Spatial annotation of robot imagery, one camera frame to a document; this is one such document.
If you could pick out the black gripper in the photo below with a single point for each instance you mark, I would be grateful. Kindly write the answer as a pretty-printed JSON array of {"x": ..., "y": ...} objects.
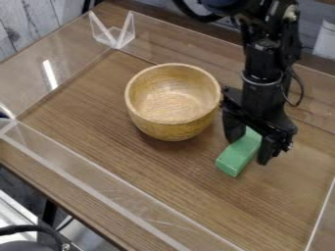
[{"x": 256, "y": 107}]

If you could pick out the green rectangular block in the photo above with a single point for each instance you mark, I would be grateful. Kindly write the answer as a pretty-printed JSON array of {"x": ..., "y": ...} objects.
[{"x": 239, "y": 153}]

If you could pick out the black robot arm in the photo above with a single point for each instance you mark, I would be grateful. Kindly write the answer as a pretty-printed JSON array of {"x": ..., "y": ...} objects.
[{"x": 268, "y": 24}]

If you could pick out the brown wooden bowl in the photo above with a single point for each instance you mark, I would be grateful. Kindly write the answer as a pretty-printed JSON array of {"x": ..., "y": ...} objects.
[{"x": 172, "y": 100}]

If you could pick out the white cylindrical container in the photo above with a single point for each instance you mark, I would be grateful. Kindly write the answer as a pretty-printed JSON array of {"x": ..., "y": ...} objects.
[{"x": 324, "y": 43}]

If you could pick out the black table leg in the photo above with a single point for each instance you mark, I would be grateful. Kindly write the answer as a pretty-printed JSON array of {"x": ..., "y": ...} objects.
[{"x": 49, "y": 213}]

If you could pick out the clear acrylic tray wall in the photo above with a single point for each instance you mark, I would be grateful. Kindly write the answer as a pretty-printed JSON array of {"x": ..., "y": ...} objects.
[{"x": 153, "y": 195}]

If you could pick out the clear acrylic corner bracket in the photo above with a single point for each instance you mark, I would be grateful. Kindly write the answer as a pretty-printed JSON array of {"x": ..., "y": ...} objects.
[{"x": 113, "y": 37}]

